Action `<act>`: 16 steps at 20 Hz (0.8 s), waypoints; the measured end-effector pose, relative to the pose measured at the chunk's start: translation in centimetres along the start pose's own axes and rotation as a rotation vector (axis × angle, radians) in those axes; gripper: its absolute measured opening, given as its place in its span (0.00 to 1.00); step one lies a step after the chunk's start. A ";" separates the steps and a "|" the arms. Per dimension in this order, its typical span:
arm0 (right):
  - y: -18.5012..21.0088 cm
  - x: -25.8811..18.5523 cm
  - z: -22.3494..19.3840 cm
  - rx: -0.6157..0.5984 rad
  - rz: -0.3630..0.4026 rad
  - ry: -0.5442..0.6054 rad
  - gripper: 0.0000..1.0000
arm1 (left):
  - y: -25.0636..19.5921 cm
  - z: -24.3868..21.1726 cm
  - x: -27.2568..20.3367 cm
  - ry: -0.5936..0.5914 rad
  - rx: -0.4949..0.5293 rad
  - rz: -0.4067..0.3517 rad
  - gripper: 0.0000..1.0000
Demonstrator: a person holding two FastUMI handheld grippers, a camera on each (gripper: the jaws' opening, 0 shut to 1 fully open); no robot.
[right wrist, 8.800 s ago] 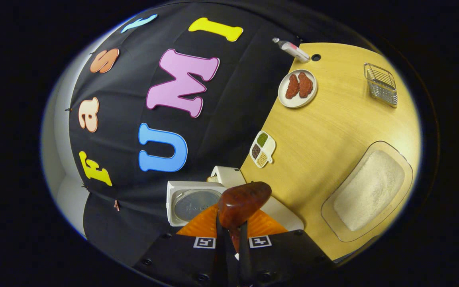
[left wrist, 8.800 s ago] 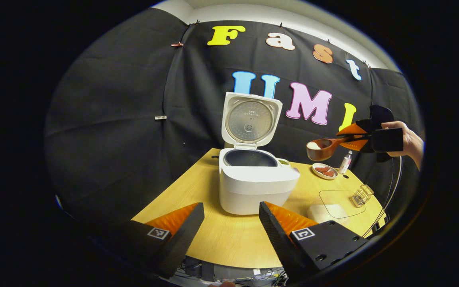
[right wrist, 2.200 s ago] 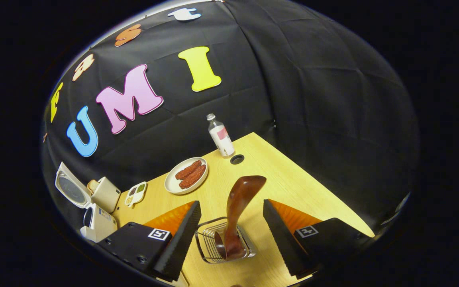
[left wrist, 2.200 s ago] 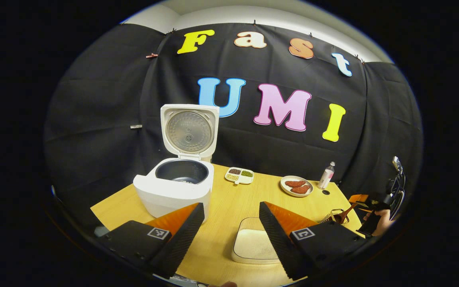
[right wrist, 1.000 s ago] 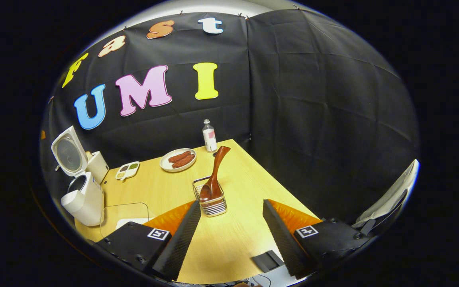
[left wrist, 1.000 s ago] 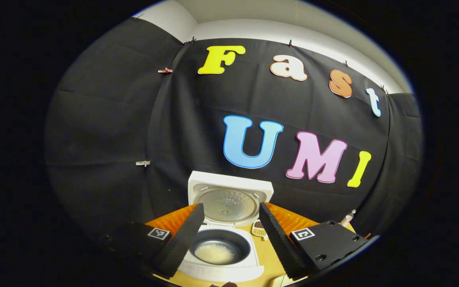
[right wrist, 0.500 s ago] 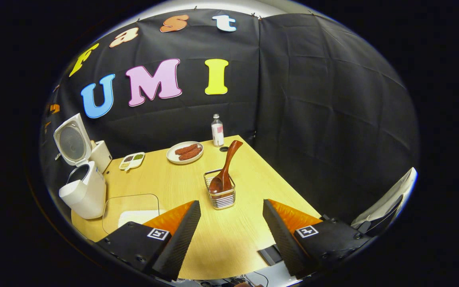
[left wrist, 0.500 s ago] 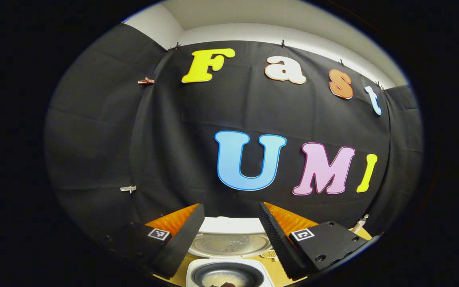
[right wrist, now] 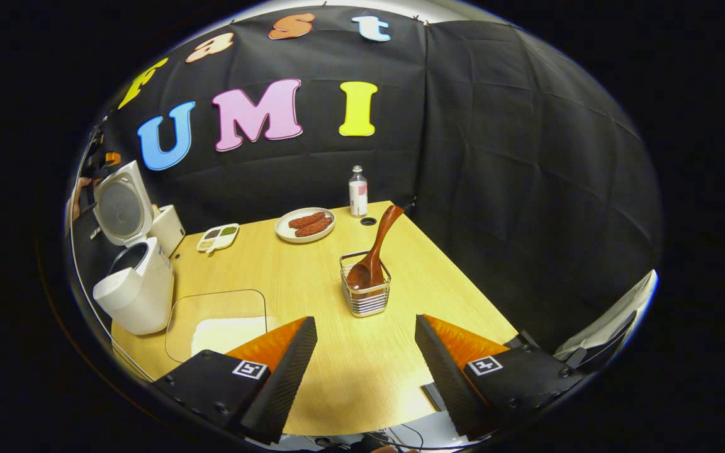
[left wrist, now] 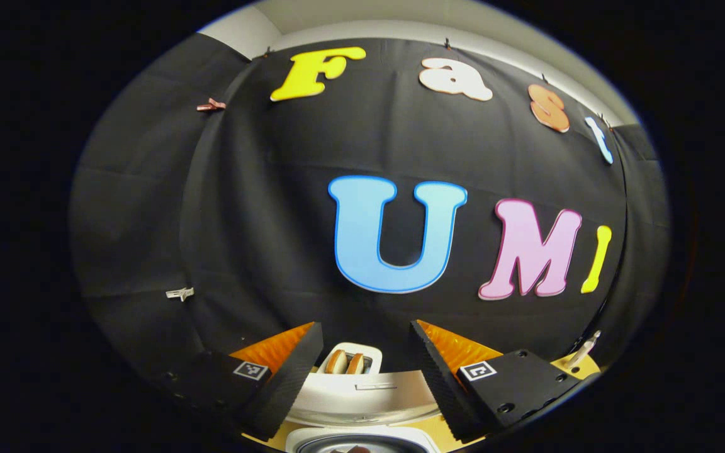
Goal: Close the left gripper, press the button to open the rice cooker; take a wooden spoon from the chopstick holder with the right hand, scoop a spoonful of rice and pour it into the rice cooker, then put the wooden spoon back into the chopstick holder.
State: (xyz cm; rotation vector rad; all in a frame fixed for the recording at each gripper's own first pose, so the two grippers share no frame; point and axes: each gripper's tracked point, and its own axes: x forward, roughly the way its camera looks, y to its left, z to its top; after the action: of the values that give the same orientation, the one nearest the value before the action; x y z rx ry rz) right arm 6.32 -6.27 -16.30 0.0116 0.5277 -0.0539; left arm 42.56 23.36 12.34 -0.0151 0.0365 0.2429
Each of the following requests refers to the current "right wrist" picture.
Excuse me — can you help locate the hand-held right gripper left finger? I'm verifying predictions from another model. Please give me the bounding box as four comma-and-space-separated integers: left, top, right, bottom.
155, 316, 318, 444

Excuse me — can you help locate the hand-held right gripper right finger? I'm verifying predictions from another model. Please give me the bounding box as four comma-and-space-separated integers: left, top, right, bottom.
415, 314, 590, 441

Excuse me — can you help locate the clear tray of white rice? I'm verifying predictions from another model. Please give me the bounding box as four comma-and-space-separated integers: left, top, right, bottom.
165, 289, 281, 364

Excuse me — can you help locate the metal wire chopstick holder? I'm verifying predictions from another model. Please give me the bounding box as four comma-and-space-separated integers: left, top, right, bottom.
339, 251, 392, 318

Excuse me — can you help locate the white rice cooker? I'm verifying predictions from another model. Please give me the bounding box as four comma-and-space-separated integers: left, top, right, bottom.
93, 160, 175, 335

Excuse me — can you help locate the brown wooden spoon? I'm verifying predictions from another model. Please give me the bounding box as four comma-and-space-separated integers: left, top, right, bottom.
346, 204, 405, 291

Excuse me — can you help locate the white toaster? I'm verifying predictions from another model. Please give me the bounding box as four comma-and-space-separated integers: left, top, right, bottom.
149, 204, 186, 257

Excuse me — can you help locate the white divided grain dish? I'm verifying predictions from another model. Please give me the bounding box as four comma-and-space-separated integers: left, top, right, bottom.
196, 223, 240, 254

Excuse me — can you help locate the white round plate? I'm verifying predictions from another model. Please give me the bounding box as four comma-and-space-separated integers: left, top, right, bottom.
275, 207, 336, 243

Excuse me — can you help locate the red sausage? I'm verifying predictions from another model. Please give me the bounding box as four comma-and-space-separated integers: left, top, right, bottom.
295, 218, 334, 238
288, 212, 327, 229

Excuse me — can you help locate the clear bottle pink label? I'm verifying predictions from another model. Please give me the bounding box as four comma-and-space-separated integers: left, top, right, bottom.
349, 165, 369, 218

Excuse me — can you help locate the black backdrop cloth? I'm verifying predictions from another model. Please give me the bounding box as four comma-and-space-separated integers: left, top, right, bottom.
70, 5, 662, 353

